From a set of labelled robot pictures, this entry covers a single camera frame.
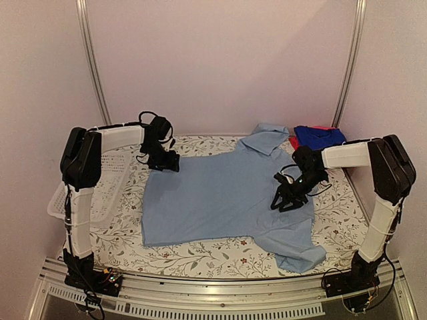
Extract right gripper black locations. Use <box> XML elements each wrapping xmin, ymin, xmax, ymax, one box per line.
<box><xmin>272</xmin><ymin>169</ymin><xmax>326</xmax><ymax>211</ymax></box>

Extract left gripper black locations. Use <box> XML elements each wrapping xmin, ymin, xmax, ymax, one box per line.
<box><xmin>143</xmin><ymin>141</ymin><xmax>179</xmax><ymax>171</ymax></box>

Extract light blue shirt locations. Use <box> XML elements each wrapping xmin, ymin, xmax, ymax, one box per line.
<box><xmin>141</xmin><ymin>124</ymin><xmax>326</xmax><ymax>273</ymax></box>

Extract blue printed t-shirt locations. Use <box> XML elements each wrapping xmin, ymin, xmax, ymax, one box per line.
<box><xmin>294</xmin><ymin>126</ymin><xmax>346</xmax><ymax>150</ymax></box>

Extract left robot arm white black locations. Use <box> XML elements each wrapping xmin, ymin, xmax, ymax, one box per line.
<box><xmin>60</xmin><ymin>116</ymin><xmax>179</xmax><ymax>289</ymax></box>

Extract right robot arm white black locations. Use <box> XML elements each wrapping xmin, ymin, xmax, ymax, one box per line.
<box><xmin>270</xmin><ymin>135</ymin><xmax>416</xmax><ymax>291</ymax></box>

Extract white plastic laundry basket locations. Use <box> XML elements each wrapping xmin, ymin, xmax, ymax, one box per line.
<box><xmin>46</xmin><ymin>152</ymin><xmax>133</xmax><ymax>224</ymax></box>

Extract floral table mat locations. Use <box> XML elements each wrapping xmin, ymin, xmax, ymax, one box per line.
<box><xmin>89</xmin><ymin>146</ymin><xmax>368</xmax><ymax>279</ymax></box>

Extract folded pink garment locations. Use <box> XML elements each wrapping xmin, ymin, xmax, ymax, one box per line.
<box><xmin>289</xmin><ymin>126</ymin><xmax>334</xmax><ymax>150</ymax></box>

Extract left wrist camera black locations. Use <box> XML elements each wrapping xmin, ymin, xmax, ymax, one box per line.
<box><xmin>149</xmin><ymin>116</ymin><xmax>173</xmax><ymax>143</ymax></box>

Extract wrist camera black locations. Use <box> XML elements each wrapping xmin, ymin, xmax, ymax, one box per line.
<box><xmin>149</xmin><ymin>116</ymin><xmax>173</xmax><ymax>143</ymax></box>
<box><xmin>292</xmin><ymin>145</ymin><xmax>324</xmax><ymax>173</ymax></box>

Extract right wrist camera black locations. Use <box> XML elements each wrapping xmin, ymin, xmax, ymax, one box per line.
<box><xmin>292</xmin><ymin>145</ymin><xmax>324</xmax><ymax>173</ymax></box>

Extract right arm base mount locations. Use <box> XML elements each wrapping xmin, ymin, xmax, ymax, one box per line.
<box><xmin>321</xmin><ymin>268</ymin><xmax>380</xmax><ymax>297</ymax></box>

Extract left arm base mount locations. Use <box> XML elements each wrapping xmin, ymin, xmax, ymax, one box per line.
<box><xmin>65</xmin><ymin>268</ymin><xmax>123</xmax><ymax>297</ymax></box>

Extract aluminium front rail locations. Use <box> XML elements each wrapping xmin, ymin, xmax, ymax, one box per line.
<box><xmin>26</xmin><ymin>258</ymin><xmax>421</xmax><ymax>319</ymax></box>

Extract left aluminium corner post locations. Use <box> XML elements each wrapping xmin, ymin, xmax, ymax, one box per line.
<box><xmin>75</xmin><ymin>0</ymin><xmax>112</xmax><ymax>125</ymax></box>

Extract aluminium corner post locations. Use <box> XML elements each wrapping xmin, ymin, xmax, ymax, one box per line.
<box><xmin>75</xmin><ymin>0</ymin><xmax>112</xmax><ymax>125</ymax></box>
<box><xmin>332</xmin><ymin>0</ymin><xmax>367</xmax><ymax>127</ymax></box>

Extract right aluminium corner post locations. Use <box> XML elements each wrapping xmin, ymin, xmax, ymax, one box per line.
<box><xmin>332</xmin><ymin>0</ymin><xmax>367</xmax><ymax>127</ymax></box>

